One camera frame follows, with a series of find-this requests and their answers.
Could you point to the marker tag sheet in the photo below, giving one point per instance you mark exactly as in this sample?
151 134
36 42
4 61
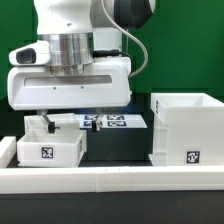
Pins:
112 121

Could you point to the white fence bar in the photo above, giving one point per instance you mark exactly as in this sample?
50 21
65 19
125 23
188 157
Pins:
7 150
110 179

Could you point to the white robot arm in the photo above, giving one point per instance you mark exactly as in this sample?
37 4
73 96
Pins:
74 62

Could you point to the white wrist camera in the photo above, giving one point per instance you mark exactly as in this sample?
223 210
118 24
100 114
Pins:
34 54

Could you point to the white front fence bar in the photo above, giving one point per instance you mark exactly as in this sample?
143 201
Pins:
110 179

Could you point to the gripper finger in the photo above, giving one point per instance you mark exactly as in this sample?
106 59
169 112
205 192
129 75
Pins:
51 126
96 124

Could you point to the white drawer cabinet frame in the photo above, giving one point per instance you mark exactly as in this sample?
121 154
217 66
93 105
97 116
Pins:
188 130

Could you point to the white left fence bar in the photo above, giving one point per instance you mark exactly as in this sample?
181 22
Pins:
7 150

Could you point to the white drawer box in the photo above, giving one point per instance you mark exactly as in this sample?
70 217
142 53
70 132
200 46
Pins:
66 121
64 148

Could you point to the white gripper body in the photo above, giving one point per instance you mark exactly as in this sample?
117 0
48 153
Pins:
104 83

